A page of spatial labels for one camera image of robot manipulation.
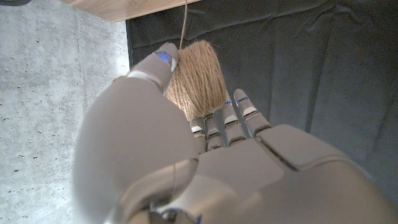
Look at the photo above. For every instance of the brown jute twine spool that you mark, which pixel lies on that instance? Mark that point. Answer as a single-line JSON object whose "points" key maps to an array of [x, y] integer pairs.
{"points": [[199, 77]]}

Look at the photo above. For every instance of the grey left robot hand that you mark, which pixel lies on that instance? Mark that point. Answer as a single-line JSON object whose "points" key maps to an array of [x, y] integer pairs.
{"points": [[248, 174]]}

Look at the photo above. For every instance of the black backdrop curtain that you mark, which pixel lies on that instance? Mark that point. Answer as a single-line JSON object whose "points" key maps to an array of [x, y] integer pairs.
{"points": [[311, 62]]}

